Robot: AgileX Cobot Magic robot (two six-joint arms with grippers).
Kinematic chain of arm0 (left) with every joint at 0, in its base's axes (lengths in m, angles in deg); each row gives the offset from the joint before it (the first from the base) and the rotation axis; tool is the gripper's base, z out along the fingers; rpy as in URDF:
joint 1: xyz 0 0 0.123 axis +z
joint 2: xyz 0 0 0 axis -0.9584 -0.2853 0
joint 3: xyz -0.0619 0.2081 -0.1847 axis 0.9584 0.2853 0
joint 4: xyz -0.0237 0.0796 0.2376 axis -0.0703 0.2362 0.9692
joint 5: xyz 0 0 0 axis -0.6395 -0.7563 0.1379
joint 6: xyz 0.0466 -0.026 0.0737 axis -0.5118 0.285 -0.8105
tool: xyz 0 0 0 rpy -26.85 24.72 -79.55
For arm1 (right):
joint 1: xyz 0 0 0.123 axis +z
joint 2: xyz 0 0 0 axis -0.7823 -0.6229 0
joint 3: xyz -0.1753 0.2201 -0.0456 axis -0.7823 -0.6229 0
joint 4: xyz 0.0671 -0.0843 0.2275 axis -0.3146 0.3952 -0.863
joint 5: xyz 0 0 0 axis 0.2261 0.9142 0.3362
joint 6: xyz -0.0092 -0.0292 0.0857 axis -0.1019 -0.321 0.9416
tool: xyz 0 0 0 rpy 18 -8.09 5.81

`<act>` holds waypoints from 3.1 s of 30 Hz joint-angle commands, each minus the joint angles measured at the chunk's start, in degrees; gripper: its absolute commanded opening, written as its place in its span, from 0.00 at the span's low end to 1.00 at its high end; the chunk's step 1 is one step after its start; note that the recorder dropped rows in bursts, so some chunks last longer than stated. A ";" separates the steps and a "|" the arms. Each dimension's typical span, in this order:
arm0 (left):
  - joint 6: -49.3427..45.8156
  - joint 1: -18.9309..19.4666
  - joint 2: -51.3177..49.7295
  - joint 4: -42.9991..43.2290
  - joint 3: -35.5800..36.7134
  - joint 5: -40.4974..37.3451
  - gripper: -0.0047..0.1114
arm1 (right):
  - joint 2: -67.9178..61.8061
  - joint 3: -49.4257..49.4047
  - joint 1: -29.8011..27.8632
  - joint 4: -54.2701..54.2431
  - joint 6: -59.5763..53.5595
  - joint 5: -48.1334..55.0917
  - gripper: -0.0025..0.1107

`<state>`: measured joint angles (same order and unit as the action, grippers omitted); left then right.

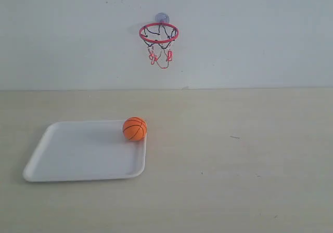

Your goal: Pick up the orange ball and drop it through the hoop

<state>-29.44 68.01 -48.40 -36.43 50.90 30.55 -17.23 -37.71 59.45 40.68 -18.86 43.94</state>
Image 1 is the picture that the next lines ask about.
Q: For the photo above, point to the small orange basketball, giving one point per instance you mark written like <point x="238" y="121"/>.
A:
<point x="134" y="129"/>

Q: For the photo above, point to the red mini basketball hoop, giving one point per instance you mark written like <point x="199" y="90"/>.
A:
<point x="159" y="38"/>

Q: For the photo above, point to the white plastic tray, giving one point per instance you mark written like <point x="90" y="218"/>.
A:
<point x="84" y="151"/>

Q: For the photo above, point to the clear suction cup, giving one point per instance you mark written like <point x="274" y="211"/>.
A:
<point x="162" y="18"/>

